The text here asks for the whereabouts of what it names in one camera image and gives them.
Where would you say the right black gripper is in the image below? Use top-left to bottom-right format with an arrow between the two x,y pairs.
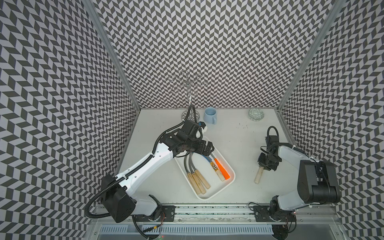
257,152 -> 281,171

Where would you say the blue blade wooden sickle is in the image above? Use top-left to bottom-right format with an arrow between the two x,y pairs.
203,156 -> 225,182

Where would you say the white rectangular storage tray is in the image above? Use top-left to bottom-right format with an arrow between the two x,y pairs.
175,147 -> 236,201

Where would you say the orange handle sickle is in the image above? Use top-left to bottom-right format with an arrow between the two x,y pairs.
211,154 -> 230,180

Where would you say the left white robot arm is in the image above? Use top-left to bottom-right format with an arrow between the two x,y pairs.
84,120 -> 215,223

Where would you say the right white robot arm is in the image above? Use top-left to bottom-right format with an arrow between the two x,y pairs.
255,135 -> 341,222

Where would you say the light blue mug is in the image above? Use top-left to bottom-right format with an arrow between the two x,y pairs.
204,107 -> 217,125

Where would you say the green patterned small bowl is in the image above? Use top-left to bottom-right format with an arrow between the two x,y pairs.
248,108 -> 265,122

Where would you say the chrome mug tree stand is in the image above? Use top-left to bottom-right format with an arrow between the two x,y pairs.
169,71 -> 207,122

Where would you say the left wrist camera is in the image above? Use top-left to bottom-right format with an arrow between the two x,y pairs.
198,122 -> 208,133

